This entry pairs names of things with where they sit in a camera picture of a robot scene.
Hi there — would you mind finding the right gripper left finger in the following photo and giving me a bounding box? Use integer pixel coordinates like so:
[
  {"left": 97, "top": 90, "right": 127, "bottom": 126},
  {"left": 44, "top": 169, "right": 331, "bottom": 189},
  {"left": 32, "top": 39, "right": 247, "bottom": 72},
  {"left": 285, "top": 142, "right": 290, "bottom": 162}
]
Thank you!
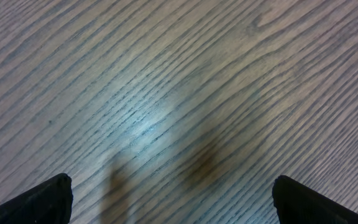
[{"left": 0, "top": 173, "right": 73, "bottom": 224}]

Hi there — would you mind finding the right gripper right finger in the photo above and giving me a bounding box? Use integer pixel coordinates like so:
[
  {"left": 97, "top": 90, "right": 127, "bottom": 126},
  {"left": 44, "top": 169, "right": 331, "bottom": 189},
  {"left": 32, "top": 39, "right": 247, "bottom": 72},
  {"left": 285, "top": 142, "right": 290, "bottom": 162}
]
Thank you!
[{"left": 272, "top": 175, "right": 358, "bottom": 224}]

